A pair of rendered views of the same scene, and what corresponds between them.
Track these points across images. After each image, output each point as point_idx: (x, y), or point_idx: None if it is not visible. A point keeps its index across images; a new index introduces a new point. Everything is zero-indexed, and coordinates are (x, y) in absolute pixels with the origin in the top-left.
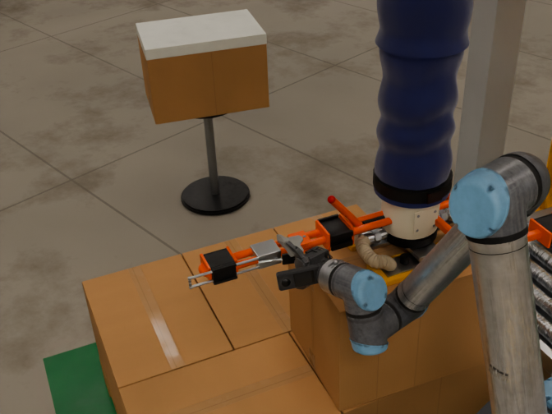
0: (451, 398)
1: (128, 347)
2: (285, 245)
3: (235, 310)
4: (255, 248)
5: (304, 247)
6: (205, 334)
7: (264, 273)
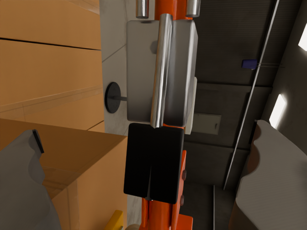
0: None
1: None
2: (301, 168)
3: (40, 65)
4: (196, 39)
5: (161, 207)
6: (12, 16)
7: (73, 106)
